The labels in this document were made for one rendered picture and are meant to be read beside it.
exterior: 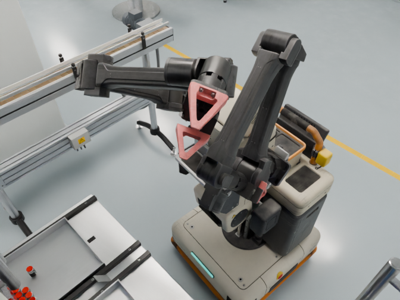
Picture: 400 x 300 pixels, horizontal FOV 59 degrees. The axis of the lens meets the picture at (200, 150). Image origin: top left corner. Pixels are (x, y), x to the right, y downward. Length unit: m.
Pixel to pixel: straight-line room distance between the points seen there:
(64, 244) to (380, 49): 3.84
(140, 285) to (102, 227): 0.28
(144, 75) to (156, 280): 0.73
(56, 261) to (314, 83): 2.92
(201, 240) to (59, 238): 0.87
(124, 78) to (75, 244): 0.73
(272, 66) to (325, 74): 2.91
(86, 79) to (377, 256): 2.08
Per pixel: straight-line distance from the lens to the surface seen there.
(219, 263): 1.98
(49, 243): 1.46
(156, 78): 0.85
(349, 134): 3.21
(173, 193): 2.57
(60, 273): 1.39
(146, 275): 1.31
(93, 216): 1.47
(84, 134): 2.31
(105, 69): 0.95
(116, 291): 1.30
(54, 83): 2.08
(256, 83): 0.92
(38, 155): 2.29
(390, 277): 0.76
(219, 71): 0.69
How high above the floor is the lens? 2.07
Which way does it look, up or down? 47 degrees down
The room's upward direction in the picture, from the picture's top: straight up
